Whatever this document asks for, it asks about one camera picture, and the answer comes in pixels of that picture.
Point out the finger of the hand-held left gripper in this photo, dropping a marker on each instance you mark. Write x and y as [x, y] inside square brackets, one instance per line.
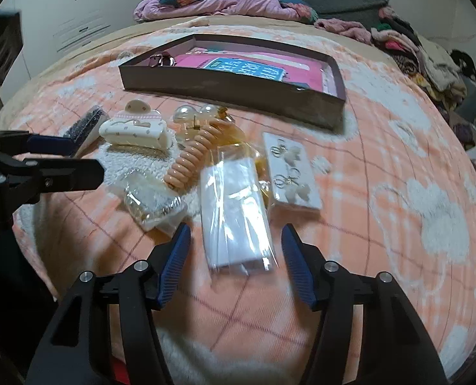
[45, 144]
[69, 174]

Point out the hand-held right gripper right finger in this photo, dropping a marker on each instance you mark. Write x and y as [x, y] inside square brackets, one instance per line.
[298, 264]

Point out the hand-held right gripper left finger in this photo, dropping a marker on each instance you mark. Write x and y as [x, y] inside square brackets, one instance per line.
[175, 264]

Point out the clear bag of black beads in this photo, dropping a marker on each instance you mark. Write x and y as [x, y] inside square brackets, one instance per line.
[83, 122]

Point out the white hair claw clip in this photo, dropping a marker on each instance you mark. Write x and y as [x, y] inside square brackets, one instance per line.
[133, 128]

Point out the clear bag with white card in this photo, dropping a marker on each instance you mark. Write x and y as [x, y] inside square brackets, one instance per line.
[234, 208]

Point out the brown cardboard box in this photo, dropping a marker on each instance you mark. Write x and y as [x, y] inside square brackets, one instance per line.
[221, 88]

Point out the white wardrobe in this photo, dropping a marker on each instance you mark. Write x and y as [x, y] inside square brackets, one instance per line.
[81, 8]

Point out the white earring card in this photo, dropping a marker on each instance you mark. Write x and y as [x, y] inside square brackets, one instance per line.
[302, 168]

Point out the orange plaid fleece blanket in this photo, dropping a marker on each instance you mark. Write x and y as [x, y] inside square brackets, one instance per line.
[382, 148]

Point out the pink booklet with teal label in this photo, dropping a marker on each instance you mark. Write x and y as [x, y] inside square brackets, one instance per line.
[189, 62]

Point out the pink crumpled blanket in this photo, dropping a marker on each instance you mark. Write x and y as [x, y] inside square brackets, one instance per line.
[238, 4]

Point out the grey blue cloth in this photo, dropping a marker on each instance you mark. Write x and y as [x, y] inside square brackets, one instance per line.
[468, 96]

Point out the pile of clothes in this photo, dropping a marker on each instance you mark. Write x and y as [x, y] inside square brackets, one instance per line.
[434, 64]

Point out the pink knitted garment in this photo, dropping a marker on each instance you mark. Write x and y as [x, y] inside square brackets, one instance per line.
[342, 26]

